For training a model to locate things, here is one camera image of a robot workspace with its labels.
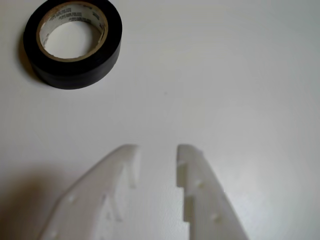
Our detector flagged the black tape roll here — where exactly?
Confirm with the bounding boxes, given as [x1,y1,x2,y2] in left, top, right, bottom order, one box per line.
[23,0,123,90]

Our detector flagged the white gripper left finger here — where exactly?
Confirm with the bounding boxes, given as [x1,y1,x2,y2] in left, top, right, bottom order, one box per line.
[36,143,141,240]

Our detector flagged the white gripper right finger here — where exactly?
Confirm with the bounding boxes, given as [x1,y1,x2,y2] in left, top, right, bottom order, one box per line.
[176,143,250,240]

